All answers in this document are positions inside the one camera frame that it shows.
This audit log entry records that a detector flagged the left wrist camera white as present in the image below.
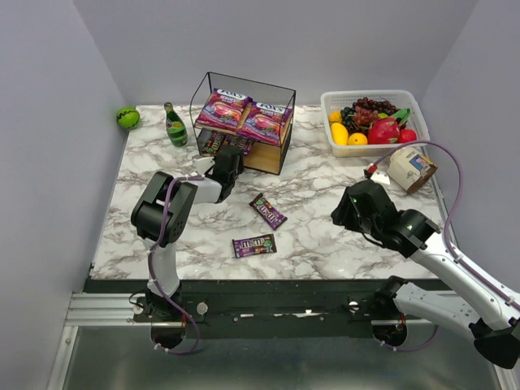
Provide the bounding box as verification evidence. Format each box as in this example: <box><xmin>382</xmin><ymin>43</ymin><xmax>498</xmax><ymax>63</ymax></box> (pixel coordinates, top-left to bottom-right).
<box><xmin>192</xmin><ymin>155</ymin><xmax>215</xmax><ymax>176</ymax></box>

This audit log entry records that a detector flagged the red apple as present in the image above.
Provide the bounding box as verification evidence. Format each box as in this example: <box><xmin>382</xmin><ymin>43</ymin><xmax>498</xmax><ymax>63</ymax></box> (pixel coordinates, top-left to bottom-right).
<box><xmin>397</xmin><ymin>128</ymin><xmax>418</xmax><ymax>144</ymax></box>

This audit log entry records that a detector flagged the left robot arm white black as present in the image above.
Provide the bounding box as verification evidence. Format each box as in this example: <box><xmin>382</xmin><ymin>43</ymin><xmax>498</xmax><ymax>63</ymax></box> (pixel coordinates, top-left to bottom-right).
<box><xmin>131</xmin><ymin>145</ymin><xmax>245</xmax><ymax>299</ymax></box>

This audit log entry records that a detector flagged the green ball toy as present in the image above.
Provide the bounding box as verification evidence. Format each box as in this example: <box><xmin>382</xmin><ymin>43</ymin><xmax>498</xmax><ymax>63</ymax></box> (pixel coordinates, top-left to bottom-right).
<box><xmin>116</xmin><ymin>106</ymin><xmax>141</xmax><ymax>130</ymax></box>

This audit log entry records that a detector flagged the red dragon fruit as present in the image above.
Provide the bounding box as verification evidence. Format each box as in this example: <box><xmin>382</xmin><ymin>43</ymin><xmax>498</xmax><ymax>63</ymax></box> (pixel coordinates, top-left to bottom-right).
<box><xmin>367</xmin><ymin>117</ymin><xmax>400</xmax><ymax>145</ymax></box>

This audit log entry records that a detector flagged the dark grape bunch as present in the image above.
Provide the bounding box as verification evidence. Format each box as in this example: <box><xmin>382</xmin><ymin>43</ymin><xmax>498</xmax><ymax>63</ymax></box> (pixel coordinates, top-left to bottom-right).
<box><xmin>340</xmin><ymin>97</ymin><xmax>397</xmax><ymax>133</ymax></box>

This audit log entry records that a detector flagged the yellow mango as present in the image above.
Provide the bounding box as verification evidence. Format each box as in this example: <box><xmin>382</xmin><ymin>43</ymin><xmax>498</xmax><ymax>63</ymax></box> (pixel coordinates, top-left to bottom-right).
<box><xmin>331</xmin><ymin>122</ymin><xmax>349</xmax><ymax>145</ymax></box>

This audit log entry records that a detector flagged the white plastic fruit basket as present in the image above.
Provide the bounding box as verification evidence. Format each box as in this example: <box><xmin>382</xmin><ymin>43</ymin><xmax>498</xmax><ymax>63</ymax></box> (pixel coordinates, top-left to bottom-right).
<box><xmin>321</xmin><ymin>90</ymin><xmax>430</xmax><ymax>158</ymax></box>

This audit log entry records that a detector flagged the purple m&m's bag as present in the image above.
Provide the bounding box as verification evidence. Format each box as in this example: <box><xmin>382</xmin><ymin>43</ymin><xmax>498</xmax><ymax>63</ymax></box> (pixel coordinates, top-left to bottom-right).
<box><xmin>224</xmin><ymin>135</ymin><xmax>243</xmax><ymax>148</ymax></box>
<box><xmin>232</xmin><ymin>234</ymin><xmax>277</xmax><ymax>258</ymax></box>
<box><xmin>237</xmin><ymin>138</ymin><xmax>254</xmax><ymax>156</ymax></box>
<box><xmin>249</xmin><ymin>193</ymin><xmax>287</xmax><ymax>231</ymax></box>
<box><xmin>201</xmin><ymin>131</ymin><xmax>228</xmax><ymax>156</ymax></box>

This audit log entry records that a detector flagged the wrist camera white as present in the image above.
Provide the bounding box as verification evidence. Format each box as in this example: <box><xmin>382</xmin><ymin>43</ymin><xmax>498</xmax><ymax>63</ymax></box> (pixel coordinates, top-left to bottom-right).
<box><xmin>370</xmin><ymin>170</ymin><xmax>391</xmax><ymax>188</ymax></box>
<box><xmin>192</xmin><ymin>155</ymin><xmax>215</xmax><ymax>176</ymax></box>

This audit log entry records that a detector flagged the green glass bottle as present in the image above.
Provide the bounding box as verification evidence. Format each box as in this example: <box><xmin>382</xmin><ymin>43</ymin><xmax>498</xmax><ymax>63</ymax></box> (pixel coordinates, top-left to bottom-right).
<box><xmin>163</xmin><ymin>102</ymin><xmax>188</xmax><ymax>147</ymax></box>

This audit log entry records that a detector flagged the orange fruit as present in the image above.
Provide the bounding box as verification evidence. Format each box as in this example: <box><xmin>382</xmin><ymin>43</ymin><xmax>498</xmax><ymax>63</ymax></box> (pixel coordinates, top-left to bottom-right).
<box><xmin>348</xmin><ymin>132</ymin><xmax>368</xmax><ymax>146</ymax></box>

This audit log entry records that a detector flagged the yellow small fruit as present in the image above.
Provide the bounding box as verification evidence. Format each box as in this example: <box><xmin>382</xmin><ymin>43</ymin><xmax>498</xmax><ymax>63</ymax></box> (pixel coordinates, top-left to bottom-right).
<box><xmin>328</xmin><ymin>110</ymin><xmax>343</xmax><ymax>123</ymax></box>

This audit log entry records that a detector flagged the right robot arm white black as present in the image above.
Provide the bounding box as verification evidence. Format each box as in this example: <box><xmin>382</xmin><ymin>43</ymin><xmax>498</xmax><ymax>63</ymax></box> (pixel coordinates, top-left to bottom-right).
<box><xmin>331</xmin><ymin>180</ymin><xmax>519</xmax><ymax>370</ymax></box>

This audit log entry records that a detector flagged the black mounting base plate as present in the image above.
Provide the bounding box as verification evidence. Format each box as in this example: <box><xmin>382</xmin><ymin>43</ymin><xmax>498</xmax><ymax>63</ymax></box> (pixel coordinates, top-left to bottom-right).
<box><xmin>133</xmin><ymin>279</ymin><xmax>423</xmax><ymax>340</ymax></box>

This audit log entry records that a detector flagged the black wire wooden shelf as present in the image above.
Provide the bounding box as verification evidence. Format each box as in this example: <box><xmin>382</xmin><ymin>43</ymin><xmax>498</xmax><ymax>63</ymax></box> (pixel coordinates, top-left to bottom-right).
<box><xmin>189</xmin><ymin>71</ymin><xmax>297</xmax><ymax>175</ymax></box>

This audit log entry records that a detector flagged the aluminium rail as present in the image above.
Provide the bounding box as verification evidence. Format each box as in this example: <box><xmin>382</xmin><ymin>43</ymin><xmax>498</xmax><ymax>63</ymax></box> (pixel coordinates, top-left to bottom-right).
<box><xmin>64</xmin><ymin>288</ymin><xmax>155</xmax><ymax>326</ymax></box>

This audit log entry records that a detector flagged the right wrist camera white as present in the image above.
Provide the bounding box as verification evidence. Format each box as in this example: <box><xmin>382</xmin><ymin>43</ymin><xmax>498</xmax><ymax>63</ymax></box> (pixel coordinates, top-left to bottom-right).
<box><xmin>370</xmin><ymin>170</ymin><xmax>391</xmax><ymax>188</ymax></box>

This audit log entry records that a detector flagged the purple Fox's candy bag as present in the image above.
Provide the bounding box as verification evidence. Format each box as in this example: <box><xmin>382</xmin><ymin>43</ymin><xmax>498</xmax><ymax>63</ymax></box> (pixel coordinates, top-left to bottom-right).
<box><xmin>236</xmin><ymin>102</ymin><xmax>293</xmax><ymax>146</ymax></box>
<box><xmin>195</xmin><ymin>89</ymin><xmax>252</xmax><ymax>132</ymax></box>

